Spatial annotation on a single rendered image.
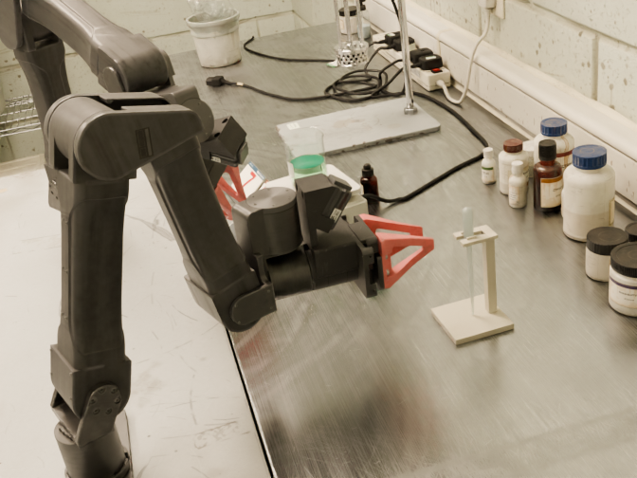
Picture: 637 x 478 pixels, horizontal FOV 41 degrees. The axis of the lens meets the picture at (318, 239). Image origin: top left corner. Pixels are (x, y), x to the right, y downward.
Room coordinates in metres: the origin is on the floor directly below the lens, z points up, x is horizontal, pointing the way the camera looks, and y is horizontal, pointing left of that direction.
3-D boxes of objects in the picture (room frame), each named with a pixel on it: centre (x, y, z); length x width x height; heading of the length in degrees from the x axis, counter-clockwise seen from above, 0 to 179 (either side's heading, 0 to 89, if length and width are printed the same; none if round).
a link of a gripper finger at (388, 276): (0.90, -0.09, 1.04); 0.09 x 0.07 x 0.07; 103
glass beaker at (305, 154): (1.23, 0.00, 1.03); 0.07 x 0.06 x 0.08; 160
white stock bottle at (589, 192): (1.10, -0.40, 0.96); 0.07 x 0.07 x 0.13
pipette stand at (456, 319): (0.92, -0.18, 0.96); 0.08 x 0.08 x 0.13; 12
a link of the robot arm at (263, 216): (0.86, 0.08, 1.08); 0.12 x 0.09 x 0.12; 121
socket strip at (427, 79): (2.01, -0.28, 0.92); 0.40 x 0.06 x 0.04; 11
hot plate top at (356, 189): (1.22, 0.00, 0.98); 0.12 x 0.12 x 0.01; 20
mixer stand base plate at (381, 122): (1.65, -0.11, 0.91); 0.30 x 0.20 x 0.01; 101
